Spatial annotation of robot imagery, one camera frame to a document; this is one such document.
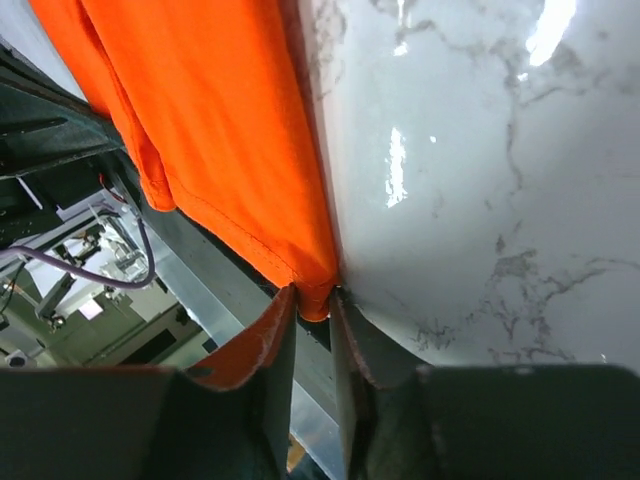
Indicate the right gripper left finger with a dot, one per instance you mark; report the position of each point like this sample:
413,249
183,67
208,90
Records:
251,378

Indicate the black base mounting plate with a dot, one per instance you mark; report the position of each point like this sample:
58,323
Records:
54,147

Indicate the orange t-shirt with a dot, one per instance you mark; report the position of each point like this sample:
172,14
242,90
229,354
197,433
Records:
206,97

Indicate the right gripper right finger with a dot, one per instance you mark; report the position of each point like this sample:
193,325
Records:
373,393

